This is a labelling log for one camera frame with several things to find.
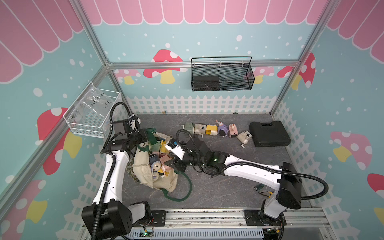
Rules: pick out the yellow handled pliers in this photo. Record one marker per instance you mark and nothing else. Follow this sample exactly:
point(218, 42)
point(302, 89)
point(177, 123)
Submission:
point(267, 194)

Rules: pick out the clear wall bin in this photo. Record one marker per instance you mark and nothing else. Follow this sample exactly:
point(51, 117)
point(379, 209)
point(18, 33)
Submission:
point(89, 113)

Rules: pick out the cream crank pencil sharpener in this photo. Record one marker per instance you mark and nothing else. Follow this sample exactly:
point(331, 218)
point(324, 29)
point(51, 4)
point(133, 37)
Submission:
point(244, 138)

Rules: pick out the pink pencil sharpener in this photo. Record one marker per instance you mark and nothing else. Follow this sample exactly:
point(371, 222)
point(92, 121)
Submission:
point(233, 131)

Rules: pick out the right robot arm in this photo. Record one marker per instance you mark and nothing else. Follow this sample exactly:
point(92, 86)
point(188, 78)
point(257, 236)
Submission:
point(284, 180)

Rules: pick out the cream canvas tote bag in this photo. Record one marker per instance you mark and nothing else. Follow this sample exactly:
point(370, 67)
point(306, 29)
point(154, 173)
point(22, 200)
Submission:
point(149, 167)

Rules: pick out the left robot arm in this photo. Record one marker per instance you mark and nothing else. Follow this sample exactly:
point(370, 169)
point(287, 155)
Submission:
point(107, 217)

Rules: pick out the black box in basket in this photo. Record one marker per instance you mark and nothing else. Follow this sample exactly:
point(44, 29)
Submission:
point(205, 83)

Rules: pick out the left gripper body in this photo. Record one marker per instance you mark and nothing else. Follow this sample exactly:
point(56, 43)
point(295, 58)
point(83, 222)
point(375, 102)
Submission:
point(139, 137)

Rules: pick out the beige pencil sharpener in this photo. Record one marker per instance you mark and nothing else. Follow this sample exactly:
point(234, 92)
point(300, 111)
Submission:
point(200, 129)

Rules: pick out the blue grey pencil sharpener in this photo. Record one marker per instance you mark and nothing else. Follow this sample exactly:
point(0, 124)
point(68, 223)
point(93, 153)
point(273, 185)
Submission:
point(155, 162)

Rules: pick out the purple pencil sharpener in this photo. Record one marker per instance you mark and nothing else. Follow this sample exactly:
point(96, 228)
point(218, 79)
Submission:
point(223, 129)

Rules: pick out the black wire mesh basket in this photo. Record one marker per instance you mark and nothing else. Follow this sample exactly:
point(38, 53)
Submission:
point(235, 73)

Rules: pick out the yellow pencil sharpener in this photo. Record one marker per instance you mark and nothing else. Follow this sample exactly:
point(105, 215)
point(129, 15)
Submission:
point(212, 130)

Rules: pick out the green pencil sharpener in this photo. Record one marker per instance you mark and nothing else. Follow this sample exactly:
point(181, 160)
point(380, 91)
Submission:
point(189, 126)

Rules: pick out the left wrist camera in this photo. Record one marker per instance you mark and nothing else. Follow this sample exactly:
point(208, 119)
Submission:
point(134, 122)

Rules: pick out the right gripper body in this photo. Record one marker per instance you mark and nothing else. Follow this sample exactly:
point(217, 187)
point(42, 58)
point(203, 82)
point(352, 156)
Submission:
point(188, 160)

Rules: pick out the black plastic tool case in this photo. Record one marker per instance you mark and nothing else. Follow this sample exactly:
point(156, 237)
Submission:
point(272, 134)

